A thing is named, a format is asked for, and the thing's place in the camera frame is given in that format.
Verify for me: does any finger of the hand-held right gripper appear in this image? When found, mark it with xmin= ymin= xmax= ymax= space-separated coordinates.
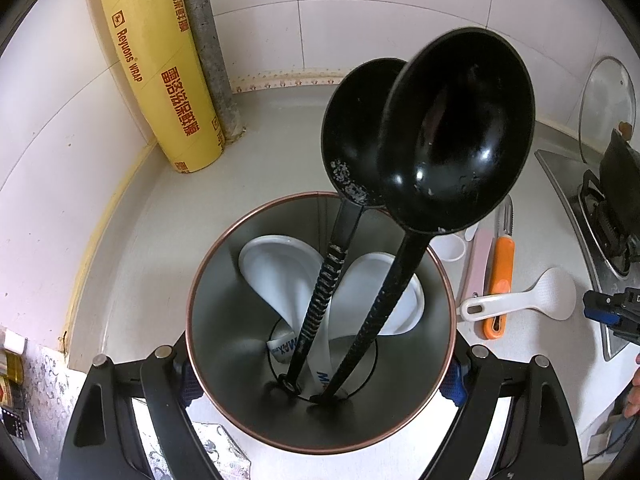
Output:
xmin=586 ymin=310 xmax=640 ymax=346
xmin=582 ymin=287 xmax=640 ymax=313

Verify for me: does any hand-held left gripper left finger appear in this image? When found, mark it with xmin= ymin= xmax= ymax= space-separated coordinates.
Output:
xmin=59 ymin=345 xmax=211 ymax=480

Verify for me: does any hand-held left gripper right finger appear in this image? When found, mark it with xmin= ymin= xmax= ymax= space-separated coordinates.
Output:
xmin=425 ymin=344 xmax=583 ymax=480

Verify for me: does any red metal cup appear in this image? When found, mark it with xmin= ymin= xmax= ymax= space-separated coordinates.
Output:
xmin=186 ymin=191 xmax=458 ymax=450

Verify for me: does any white rice paddle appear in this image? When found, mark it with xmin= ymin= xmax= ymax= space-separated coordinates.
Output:
xmin=459 ymin=267 xmax=578 ymax=323

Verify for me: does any large white printed spoon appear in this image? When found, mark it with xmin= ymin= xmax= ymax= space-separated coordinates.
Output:
xmin=300 ymin=252 xmax=426 ymax=396
xmin=239 ymin=234 xmax=331 ymax=366

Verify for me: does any orange-handled peeler knife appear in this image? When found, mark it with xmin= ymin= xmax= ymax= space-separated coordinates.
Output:
xmin=482 ymin=195 xmax=516 ymax=341

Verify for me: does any pink peeler handle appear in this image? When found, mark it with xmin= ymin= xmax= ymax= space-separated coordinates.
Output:
xmin=457 ymin=225 xmax=493 ymax=321

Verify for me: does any black ladle spoon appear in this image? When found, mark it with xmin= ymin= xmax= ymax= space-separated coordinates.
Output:
xmin=277 ymin=57 xmax=408 ymax=393
xmin=310 ymin=26 xmax=537 ymax=406

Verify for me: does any person's right hand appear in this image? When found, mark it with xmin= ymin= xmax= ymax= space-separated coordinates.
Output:
xmin=622 ymin=352 xmax=640 ymax=418

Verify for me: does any small white box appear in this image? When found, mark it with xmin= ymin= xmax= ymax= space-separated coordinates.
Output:
xmin=590 ymin=417 xmax=626 ymax=453

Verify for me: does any steel gas stove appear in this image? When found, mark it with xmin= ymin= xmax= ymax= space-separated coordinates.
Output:
xmin=535 ymin=149 xmax=640 ymax=363

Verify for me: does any black wok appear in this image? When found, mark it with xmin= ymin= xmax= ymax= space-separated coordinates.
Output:
xmin=597 ymin=127 xmax=640 ymax=256

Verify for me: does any glass pot lid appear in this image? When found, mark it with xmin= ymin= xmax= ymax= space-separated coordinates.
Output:
xmin=579 ymin=56 xmax=628 ymax=163

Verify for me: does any yellow cling wrap roll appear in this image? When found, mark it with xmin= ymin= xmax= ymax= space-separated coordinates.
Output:
xmin=95 ymin=0 xmax=226 ymax=175

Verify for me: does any grey pipe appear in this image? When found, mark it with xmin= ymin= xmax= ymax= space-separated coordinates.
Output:
xmin=177 ymin=0 xmax=246 ymax=141

